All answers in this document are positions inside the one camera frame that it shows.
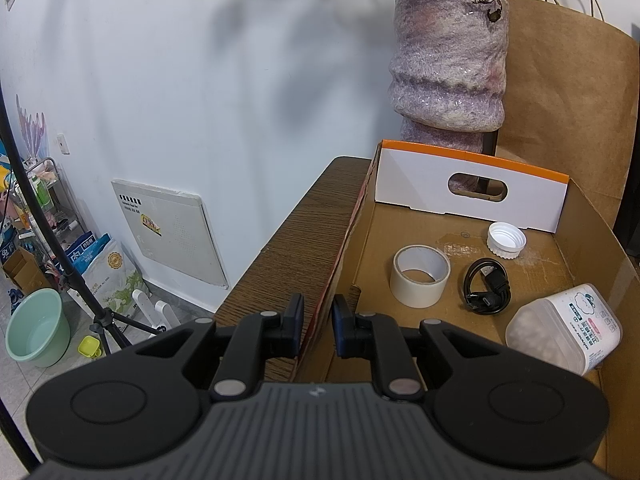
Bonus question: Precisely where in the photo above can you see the purple mottled ceramic vase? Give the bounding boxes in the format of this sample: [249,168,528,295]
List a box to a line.
[387,0,510,153]

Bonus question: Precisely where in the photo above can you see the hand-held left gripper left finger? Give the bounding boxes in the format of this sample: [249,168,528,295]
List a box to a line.
[132,293,305,402]

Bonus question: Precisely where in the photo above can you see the purple wall sticker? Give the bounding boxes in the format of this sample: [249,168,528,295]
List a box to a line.
[15,94,51,161]

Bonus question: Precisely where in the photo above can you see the white tape roll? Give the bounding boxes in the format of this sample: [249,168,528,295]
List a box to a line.
[391,245,452,308]

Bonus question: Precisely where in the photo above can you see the orange cardboard box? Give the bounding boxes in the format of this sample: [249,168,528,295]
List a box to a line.
[295,140,640,466]

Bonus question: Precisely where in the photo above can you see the white screw cap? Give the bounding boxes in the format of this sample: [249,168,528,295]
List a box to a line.
[486,221,528,260]

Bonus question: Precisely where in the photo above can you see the black light stand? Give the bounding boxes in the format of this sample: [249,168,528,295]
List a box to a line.
[0,90,166,471]

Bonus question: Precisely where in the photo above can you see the translucent labelled plastic container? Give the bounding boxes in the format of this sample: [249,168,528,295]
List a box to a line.
[505,283,622,377]

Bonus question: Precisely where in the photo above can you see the metal storage rack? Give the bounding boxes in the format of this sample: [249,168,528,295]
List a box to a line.
[0,157,86,261]

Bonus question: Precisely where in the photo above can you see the small brown cardboard box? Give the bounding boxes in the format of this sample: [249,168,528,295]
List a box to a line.
[2,247,43,293]

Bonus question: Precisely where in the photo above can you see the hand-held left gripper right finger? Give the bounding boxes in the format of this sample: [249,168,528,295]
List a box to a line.
[331,293,507,403]

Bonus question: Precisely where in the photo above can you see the white patterned sack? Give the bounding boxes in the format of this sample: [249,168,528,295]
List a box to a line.
[80,240,151,318]

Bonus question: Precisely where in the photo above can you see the short black usb cable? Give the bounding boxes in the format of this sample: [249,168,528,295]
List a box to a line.
[462,258,512,316]

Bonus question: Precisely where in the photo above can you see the green plastic basin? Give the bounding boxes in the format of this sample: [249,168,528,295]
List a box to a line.
[5,288,71,368]

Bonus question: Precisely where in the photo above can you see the brown paper bag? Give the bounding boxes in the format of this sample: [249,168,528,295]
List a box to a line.
[492,0,640,241]

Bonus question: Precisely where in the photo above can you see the white wall panel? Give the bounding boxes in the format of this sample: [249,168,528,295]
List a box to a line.
[111,178,230,289]

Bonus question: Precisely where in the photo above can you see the white plastic stand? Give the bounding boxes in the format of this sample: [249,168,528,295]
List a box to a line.
[131,290,181,336]

